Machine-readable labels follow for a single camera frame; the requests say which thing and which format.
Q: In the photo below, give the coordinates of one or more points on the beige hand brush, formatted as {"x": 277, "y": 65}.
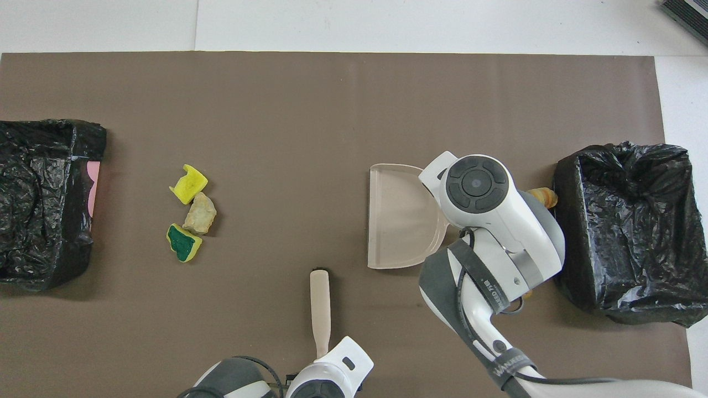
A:
{"x": 320, "y": 309}

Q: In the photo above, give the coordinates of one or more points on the notched yellow sponge piece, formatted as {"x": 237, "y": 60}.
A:
{"x": 189, "y": 185}

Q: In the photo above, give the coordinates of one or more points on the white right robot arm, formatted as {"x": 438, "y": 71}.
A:
{"x": 514, "y": 221}

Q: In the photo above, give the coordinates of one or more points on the grey ribbed device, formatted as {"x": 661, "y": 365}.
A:
{"x": 691, "y": 14}

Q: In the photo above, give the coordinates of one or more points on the beige plastic dustpan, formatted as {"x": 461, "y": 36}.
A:
{"x": 398, "y": 221}

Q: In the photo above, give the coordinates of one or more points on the green and yellow sponge piece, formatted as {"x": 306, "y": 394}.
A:
{"x": 182, "y": 243}

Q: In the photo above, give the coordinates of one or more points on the beige foam chunk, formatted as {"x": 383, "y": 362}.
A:
{"x": 199, "y": 215}

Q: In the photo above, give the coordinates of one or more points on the striped beige croissant toy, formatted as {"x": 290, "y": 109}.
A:
{"x": 547, "y": 196}

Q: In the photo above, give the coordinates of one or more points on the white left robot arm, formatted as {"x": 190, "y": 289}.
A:
{"x": 337, "y": 365}

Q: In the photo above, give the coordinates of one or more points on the black bagged pink bin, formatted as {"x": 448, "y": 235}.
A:
{"x": 33, "y": 166}

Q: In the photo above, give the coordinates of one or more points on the brown table mat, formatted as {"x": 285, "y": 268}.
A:
{"x": 332, "y": 88}

